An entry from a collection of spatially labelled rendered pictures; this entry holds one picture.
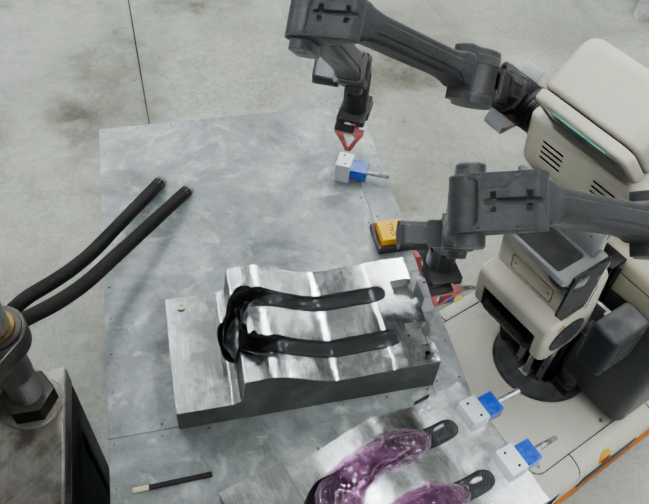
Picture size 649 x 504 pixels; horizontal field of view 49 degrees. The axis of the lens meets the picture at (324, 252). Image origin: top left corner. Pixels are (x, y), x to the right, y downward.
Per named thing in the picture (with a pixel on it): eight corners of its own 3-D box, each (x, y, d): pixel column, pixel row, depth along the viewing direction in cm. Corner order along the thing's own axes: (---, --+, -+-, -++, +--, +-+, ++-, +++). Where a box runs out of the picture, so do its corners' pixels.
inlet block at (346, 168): (389, 177, 179) (391, 162, 175) (385, 191, 176) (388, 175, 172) (338, 167, 181) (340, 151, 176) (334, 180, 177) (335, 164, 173)
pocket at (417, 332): (423, 330, 143) (425, 320, 141) (431, 352, 140) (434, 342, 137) (401, 334, 143) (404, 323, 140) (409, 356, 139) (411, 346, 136)
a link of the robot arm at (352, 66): (314, 49, 109) (327, -21, 108) (279, 45, 111) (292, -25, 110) (367, 100, 151) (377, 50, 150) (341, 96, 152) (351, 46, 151)
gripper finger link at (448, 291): (425, 317, 147) (433, 290, 140) (414, 289, 152) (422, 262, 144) (455, 311, 149) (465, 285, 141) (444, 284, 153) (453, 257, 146)
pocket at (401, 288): (407, 288, 150) (410, 277, 147) (415, 308, 147) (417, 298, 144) (386, 291, 149) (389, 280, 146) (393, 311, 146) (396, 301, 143)
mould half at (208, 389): (396, 282, 158) (405, 243, 147) (433, 384, 142) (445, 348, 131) (168, 316, 149) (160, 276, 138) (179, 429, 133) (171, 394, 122)
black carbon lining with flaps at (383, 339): (381, 289, 148) (386, 260, 140) (403, 354, 138) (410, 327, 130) (213, 314, 141) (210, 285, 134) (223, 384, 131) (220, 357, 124)
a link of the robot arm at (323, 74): (360, 93, 147) (367, 51, 146) (305, 83, 148) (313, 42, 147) (362, 102, 159) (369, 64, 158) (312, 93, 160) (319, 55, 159)
